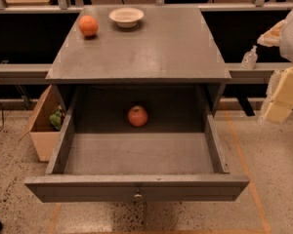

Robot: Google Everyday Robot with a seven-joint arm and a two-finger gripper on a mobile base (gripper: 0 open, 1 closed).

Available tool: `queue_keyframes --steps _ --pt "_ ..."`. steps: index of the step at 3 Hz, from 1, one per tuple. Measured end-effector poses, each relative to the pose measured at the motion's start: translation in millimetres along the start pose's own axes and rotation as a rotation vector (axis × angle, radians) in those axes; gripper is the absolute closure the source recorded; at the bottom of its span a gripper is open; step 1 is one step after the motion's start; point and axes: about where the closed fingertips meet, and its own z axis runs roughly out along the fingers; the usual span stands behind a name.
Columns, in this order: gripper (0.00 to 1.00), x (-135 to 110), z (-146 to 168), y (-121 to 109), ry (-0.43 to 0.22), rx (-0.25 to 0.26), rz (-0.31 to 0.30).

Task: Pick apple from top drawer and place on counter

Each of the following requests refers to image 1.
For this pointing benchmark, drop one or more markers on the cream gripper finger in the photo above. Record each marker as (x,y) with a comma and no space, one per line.
(278,104)
(272,37)

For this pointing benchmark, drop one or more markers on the red apple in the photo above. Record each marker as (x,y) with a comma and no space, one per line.
(137,116)

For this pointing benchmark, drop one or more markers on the open grey drawer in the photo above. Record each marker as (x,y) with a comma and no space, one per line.
(101,157)

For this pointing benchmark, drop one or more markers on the clear sanitizer bottle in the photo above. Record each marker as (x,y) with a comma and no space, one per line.
(250,58)

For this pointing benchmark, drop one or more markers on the grey wooden cabinet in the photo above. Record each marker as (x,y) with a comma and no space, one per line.
(169,44)

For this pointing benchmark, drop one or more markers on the white bowl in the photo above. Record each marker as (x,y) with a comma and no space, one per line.
(126,17)

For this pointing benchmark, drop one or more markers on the orange fruit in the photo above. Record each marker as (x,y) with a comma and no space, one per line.
(88,26)

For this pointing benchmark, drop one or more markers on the green chip bag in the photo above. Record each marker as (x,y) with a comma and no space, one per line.
(56,119)

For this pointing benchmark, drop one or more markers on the cardboard box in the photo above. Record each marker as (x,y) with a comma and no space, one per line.
(42,132)

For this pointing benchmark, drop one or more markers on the grey metal rail shelf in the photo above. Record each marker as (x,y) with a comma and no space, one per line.
(34,74)

